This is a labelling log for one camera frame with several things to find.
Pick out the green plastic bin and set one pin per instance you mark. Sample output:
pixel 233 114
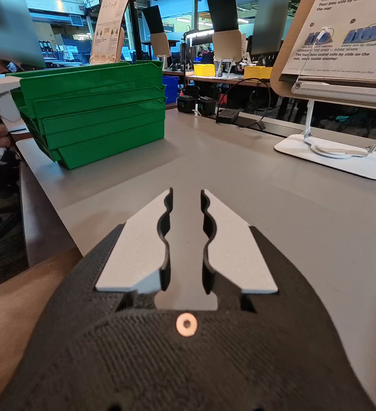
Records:
pixel 110 114
pixel 110 78
pixel 110 141
pixel 110 99

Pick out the person's trouser leg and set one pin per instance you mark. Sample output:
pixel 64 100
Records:
pixel 14 337

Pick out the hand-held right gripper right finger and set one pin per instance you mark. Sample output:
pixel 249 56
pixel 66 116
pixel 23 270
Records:
pixel 242 257

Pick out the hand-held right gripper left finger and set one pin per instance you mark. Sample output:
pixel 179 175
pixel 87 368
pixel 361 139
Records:
pixel 133 257

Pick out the wooden document stand white base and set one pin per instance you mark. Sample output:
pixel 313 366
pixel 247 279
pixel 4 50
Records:
pixel 335 160

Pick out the blue plastic bin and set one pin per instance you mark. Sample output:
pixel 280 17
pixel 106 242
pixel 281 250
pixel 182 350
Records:
pixel 171 90

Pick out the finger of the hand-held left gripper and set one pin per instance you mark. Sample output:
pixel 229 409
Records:
pixel 9 86

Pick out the black power adapter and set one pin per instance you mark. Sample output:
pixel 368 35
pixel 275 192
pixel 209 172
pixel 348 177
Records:
pixel 228 116

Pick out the large yellow bin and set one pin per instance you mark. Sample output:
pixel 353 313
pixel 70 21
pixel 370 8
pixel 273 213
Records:
pixel 204 70
pixel 258 73

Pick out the grey desk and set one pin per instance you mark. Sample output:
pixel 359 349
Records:
pixel 239 167

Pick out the clear acrylic sign holder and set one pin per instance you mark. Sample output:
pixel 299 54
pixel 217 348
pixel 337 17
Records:
pixel 225 68

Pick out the tripod light panel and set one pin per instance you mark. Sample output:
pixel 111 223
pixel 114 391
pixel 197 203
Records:
pixel 200 37

